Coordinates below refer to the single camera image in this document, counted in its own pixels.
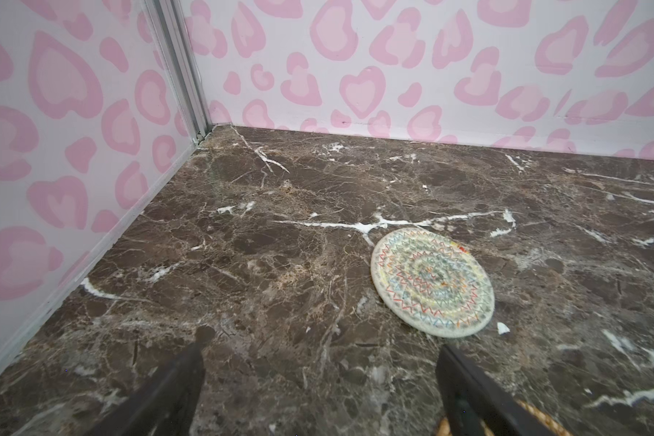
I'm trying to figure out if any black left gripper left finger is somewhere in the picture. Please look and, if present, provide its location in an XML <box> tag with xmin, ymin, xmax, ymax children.
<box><xmin>86</xmin><ymin>343</ymin><xmax>205</xmax><ymax>435</ymax></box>

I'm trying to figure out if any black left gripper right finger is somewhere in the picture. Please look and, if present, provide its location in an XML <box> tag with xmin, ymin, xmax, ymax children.
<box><xmin>436</xmin><ymin>345</ymin><xmax>552</xmax><ymax>436</ymax></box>

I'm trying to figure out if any white multicolour zigzag woven coaster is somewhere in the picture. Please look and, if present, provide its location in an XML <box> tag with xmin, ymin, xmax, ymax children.
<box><xmin>371</xmin><ymin>227</ymin><xmax>495</xmax><ymax>338</ymax></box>

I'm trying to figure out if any round tan rattan coaster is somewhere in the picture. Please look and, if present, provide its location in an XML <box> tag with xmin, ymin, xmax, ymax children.
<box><xmin>435</xmin><ymin>400</ymin><xmax>574</xmax><ymax>436</ymax></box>

